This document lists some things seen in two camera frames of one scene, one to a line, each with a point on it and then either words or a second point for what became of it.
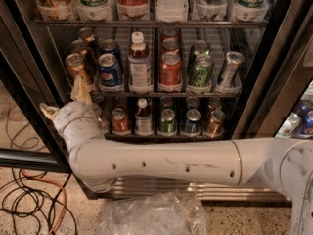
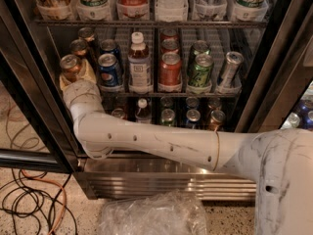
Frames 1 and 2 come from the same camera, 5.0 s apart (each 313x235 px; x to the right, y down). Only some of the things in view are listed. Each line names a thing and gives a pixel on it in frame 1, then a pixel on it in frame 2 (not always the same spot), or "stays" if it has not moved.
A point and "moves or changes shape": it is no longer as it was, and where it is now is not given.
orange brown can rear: x=87 y=33 stays
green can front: x=200 y=71 stays
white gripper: x=70 y=113 to x=80 y=89
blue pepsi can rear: x=109 y=45 stays
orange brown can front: x=75 y=65 moves or changes shape
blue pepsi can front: x=110 y=69 stays
